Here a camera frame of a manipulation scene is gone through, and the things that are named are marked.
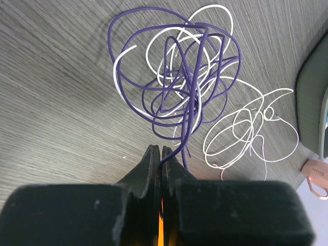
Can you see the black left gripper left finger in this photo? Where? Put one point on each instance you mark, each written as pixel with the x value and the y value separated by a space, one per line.
pixel 123 213

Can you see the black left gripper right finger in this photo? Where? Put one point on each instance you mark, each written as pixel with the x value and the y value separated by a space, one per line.
pixel 214 212

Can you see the yellow plastic bin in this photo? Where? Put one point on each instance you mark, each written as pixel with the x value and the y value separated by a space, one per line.
pixel 160 227

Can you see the pink mug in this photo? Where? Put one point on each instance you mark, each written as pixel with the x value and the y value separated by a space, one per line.
pixel 315 172

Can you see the dark green tray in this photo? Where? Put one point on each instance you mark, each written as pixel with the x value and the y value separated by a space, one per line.
pixel 311 100

